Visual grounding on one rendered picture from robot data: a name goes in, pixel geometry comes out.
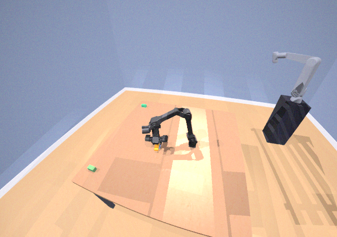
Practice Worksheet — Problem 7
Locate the small green block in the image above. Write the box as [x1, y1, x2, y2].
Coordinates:
[87, 165, 97, 172]

